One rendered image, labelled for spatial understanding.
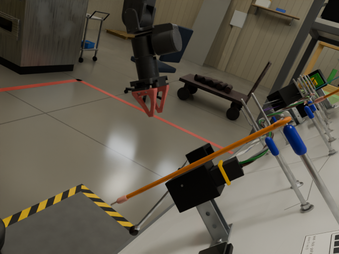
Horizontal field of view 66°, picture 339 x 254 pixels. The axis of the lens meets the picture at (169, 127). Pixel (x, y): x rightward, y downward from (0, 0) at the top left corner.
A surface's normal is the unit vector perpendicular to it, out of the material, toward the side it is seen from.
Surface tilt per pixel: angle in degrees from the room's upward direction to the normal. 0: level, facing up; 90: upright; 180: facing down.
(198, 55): 74
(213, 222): 79
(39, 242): 0
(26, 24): 90
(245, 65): 90
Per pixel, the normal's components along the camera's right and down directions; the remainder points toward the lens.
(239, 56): -0.40, 0.25
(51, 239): 0.30, -0.87
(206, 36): -0.30, 0.00
